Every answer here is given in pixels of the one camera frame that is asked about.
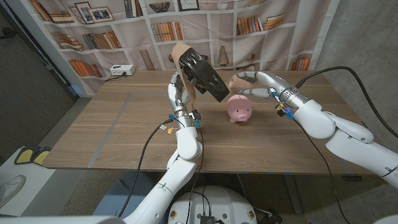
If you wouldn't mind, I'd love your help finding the yellow black foot pedal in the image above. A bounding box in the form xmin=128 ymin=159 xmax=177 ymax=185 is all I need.
xmin=14 ymin=147 xmax=52 ymax=166

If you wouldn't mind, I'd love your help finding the white power strip box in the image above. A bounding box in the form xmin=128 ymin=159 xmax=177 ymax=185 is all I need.
xmin=109 ymin=64 xmax=136 ymax=77

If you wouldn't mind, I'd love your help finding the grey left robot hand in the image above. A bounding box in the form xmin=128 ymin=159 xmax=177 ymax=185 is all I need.
xmin=167 ymin=71 xmax=198 ymax=116

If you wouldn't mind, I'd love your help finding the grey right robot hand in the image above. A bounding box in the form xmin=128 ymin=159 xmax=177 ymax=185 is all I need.
xmin=236 ymin=70 xmax=297 ymax=102

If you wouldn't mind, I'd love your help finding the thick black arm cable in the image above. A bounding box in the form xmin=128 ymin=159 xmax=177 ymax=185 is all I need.
xmin=118 ymin=118 xmax=175 ymax=218
xmin=294 ymin=65 xmax=398 ymax=139

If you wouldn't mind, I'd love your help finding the thin black left wrist cable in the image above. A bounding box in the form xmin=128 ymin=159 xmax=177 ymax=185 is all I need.
xmin=185 ymin=126 xmax=205 ymax=224

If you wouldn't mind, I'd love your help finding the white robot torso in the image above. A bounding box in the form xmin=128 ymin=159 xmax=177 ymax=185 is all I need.
xmin=167 ymin=185 xmax=258 ymax=224

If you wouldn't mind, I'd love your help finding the black half-moon tambourine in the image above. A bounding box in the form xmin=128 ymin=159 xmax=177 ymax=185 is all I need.
xmin=178 ymin=48 xmax=230 ymax=103

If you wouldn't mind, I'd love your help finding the grey metal table leg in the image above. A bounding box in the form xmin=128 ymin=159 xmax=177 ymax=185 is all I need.
xmin=284 ymin=174 xmax=303 ymax=215

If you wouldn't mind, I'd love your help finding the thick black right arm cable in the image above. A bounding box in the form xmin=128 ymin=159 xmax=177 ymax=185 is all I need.
xmin=294 ymin=65 xmax=398 ymax=139

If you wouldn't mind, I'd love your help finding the black power strip cable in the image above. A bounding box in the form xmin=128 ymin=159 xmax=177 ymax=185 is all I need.
xmin=104 ymin=72 xmax=127 ymax=83

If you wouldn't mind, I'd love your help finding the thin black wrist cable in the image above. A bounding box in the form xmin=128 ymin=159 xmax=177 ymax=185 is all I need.
xmin=185 ymin=126 xmax=205 ymax=224
xmin=294 ymin=119 xmax=352 ymax=224

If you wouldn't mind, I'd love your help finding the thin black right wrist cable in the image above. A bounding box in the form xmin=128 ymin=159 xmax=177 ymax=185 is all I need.
xmin=294 ymin=119 xmax=352 ymax=224

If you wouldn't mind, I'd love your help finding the printed bookshelf backdrop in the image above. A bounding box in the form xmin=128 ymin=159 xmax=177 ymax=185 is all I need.
xmin=29 ymin=0 xmax=341 ymax=96

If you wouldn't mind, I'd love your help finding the pink plastic piggy bank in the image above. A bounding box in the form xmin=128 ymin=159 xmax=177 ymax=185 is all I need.
xmin=226 ymin=94 xmax=253 ymax=123

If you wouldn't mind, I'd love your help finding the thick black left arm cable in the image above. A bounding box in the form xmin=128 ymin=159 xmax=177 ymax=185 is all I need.
xmin=118 ymin=118 xmax=175 ymax=218

